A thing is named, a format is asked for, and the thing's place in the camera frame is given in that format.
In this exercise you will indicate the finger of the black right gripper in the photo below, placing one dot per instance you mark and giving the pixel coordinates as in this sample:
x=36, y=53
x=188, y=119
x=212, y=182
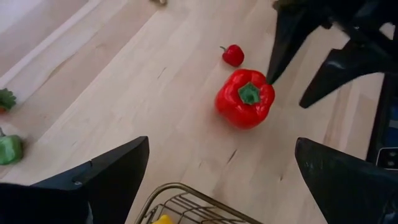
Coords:
x=342, y=71
x=292, y=34

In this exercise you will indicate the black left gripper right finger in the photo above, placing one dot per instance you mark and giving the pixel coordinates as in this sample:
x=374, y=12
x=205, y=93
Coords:
x=342, y=186

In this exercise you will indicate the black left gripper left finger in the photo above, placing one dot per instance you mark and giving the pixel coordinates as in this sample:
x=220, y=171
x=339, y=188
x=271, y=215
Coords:
x=118, y=177

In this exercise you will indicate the yellow round fruit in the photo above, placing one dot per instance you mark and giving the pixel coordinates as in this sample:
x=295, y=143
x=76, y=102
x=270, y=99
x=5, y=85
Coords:
x=163, y=220

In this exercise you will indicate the red bell pepper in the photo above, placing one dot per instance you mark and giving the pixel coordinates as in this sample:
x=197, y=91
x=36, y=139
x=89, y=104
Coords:
x=242, y=109

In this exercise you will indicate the small red pepper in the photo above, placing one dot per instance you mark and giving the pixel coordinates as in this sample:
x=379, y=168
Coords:
x=234, y=56

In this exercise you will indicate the small green pepper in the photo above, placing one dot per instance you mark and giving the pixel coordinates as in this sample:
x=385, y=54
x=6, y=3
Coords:
x=9, y=149

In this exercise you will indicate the grey camera bracket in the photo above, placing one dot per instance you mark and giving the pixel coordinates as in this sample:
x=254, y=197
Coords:
x=388, y=158

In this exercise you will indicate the black aluminium table frame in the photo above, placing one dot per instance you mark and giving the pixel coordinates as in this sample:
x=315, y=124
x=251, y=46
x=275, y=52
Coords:
x=377, y=124

